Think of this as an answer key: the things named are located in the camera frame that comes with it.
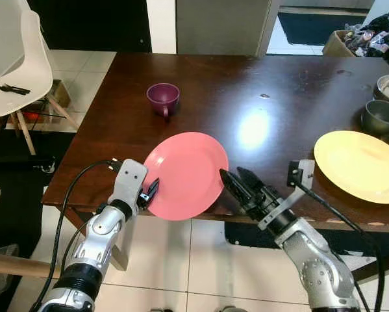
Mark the wooden crate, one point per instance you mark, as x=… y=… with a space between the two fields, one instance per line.
x=59 y=97

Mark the white plastic chair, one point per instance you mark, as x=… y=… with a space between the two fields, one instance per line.
x=25 y=78

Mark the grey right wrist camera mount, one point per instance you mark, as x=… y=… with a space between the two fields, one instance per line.
x=302 y=174

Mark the grey mug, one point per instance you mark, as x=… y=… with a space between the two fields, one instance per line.
x=381 y=120

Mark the yellow plate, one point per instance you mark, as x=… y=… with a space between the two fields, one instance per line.
x=360 y=166

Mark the purple cup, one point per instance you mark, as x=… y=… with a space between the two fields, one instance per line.
x=163 y=97

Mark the black cutlery piece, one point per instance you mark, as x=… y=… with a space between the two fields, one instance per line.
x=13 y=89

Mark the cardboard rubbish box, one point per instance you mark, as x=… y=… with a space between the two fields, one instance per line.
x=336 y=45

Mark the dark floor mat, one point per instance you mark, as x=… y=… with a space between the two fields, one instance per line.
x=311 y=29

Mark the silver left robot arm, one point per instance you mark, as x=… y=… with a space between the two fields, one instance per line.
x=100 y=234

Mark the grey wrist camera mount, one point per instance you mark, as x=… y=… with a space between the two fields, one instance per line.
x=302 y=174
x=129 y=182

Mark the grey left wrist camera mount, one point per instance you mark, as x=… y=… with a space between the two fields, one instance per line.
x=129 y=182

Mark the pink plate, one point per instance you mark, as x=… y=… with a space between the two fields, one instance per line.
x=186 y=174

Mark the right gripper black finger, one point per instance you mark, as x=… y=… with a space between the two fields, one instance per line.
x=234 y=188
x=251 y=180

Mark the dark wooden table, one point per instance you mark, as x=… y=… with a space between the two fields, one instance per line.
x=278 y=84

